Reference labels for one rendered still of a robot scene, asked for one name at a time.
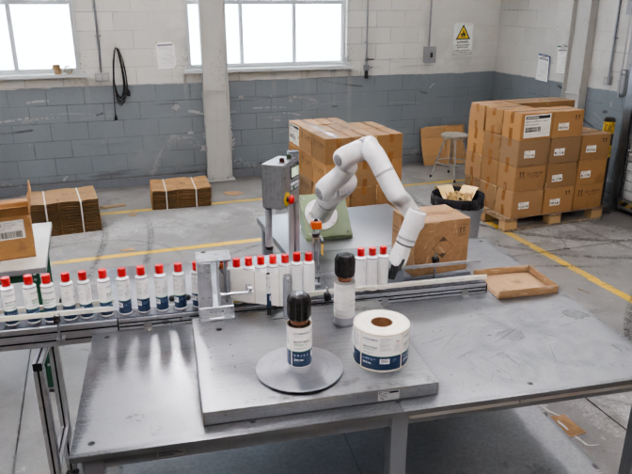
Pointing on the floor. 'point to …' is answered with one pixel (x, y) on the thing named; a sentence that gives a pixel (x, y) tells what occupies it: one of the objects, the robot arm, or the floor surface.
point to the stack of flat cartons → (67, 210)
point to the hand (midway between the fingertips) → (391, 274)
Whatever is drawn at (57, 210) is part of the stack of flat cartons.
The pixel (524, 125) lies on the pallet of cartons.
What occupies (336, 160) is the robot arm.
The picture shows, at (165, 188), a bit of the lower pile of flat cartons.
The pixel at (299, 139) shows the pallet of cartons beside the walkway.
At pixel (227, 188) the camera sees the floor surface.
